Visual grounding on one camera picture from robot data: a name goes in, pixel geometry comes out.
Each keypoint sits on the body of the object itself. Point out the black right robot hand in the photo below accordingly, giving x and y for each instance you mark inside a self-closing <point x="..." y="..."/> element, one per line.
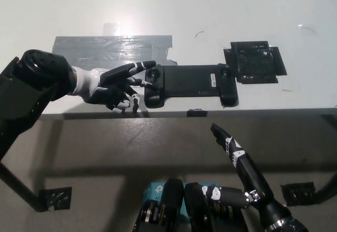
<point x="250" y="174"/>

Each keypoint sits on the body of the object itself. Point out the black game controller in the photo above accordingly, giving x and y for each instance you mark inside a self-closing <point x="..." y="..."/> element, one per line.
<point x="189" y="80"/>

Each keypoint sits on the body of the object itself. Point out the small black tape piece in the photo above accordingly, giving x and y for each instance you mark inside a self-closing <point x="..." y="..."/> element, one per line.
<point x="197" y="112"/>

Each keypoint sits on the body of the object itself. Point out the black robot torso blocks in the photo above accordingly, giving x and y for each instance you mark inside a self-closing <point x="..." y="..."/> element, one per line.
<point x="173" y="197"/>

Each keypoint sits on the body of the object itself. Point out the black floor tape patch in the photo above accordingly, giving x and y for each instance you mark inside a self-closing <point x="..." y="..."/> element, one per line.
<point x="56" y="198"/>
<point x="298" y="193"/>

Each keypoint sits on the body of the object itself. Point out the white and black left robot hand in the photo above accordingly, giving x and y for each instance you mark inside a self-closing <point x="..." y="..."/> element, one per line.
<point x="110" y="84"/>

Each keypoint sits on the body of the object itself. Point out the black metal table leg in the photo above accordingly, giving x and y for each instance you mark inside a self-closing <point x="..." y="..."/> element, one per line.
<point x="18" y="187"/>

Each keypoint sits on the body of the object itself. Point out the black tape square patch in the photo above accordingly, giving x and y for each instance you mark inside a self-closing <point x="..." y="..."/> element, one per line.
<point x="255" y="62"/>

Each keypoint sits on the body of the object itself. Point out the teal router box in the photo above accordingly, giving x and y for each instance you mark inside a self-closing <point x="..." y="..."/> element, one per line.
<point x="156" y="190"/>

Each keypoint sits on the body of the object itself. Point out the grey duct tape patch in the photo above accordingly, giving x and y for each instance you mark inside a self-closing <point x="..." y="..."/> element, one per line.
<point x="110" y="48"/>

